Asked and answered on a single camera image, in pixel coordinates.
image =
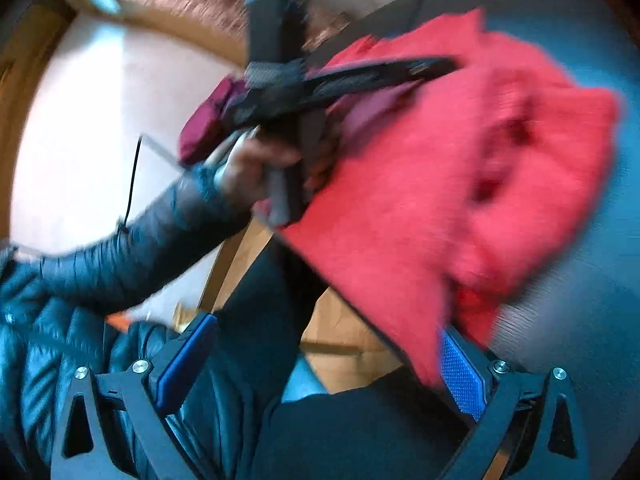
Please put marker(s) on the person's left hand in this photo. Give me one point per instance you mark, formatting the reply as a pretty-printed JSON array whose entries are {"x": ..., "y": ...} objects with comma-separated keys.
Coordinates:
[{"x": 245, "y": 165}]

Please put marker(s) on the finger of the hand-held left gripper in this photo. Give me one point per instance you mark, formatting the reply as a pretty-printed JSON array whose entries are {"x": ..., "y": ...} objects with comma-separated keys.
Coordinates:
[{"x": 380, "y": 75}]

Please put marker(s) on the red knit sweater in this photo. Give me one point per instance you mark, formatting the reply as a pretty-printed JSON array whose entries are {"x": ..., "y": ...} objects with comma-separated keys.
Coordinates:
[{"x": 400, "y": 185}]

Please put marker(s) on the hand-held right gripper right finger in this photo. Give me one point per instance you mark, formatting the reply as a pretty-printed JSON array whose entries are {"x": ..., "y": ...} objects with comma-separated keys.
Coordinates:
[{"x": 462, "y": 375}]

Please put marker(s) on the person's black pants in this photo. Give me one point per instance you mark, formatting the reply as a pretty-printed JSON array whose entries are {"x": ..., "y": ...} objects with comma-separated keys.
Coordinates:
[{"x": 270, "y": 310}]

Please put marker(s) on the maroon cloth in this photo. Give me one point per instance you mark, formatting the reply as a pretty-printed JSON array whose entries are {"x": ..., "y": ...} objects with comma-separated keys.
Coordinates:
[{"x": 205, "y": 120}]

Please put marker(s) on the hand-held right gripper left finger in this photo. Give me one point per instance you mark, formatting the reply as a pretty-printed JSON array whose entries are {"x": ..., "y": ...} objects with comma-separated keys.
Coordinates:
[{"x": 182, "y": 365}]

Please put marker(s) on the person's left forearm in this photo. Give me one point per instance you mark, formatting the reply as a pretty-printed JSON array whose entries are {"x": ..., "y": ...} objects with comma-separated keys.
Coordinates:
[{"x": 150, "y": 245}]

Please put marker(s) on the person's dark puffer jacket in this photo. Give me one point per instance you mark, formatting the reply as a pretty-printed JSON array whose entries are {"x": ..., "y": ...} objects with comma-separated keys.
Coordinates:
[{"x": 30, "y": 340}]

